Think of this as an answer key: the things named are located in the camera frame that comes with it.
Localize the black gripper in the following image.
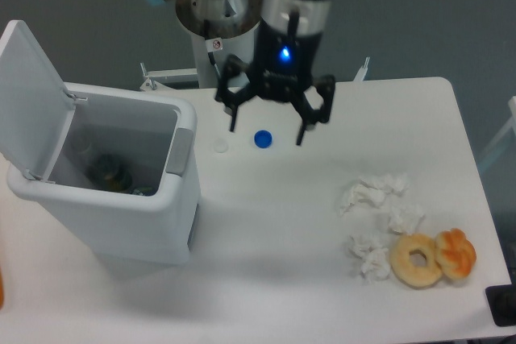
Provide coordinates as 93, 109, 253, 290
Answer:
214, 17, 337, 147

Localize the white trash can lid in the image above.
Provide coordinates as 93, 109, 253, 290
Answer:
1, 20, 88, 181

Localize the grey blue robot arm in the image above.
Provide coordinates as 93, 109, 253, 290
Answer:
150, 0, 335, 132

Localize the blue bottle cap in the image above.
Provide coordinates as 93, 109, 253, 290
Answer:
253, 130, 273, 149

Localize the white bottle cap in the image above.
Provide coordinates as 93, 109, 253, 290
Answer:
213, 139, 229, 154

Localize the white trash can body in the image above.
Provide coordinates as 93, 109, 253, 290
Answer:
7, 83, 200, 264

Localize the dark trash inside can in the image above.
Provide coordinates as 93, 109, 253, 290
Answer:
85, 154, 156, 197

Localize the crumpled white tissue top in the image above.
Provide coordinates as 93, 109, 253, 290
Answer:
338, 174, 410, 216

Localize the crumpled white tissue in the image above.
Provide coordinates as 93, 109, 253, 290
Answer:
338, 174, 410, 216
347, 232, 391, 284
382, 204, 425, 235

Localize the crumpled white tissue middle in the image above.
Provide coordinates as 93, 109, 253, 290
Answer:
382, 204, 425, 235

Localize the crumpled white tissue bottom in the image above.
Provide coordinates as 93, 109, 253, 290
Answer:
347, 232, 391, 284

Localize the orange twisted bread roll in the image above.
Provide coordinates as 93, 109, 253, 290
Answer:
435, 228, 476, 280

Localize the black device at corner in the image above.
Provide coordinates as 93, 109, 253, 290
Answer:
485, 284, 515, 327

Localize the orange object at edge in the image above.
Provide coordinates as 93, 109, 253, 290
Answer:
0, 269, 5, 310

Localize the black cable on pedestal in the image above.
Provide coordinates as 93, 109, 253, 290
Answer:
203, 19, 227, 88

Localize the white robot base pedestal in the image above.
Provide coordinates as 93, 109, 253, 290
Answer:
176, 0, 263, 75

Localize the white metal mounting frame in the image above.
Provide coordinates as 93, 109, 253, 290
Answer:
139, 56, 372, 91

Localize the glazed ring donut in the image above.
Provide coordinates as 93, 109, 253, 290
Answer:
389, 234, 443, 288

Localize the white frame at right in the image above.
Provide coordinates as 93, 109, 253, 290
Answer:
476, 97, 515, 175

